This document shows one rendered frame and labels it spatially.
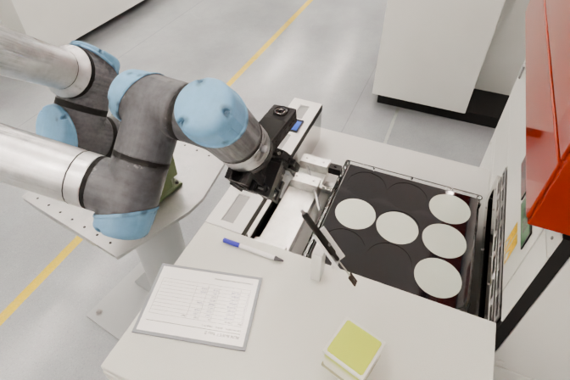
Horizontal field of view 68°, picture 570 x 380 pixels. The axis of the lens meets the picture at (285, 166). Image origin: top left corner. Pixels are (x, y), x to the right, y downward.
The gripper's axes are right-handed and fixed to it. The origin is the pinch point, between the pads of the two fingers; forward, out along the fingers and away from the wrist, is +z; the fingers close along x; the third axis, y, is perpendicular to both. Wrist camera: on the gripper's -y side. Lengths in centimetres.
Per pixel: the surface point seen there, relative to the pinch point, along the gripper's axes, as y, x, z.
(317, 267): 14.5, 10.5, 6.8
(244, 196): 5.0, -14.3, 19.1
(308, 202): -0.2, -2.3, 31.9
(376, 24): -214, -64, 275
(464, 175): -26, 34, 57
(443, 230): -4.3, 31.4, 32.9
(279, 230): 9.5, -5.0, 25.5
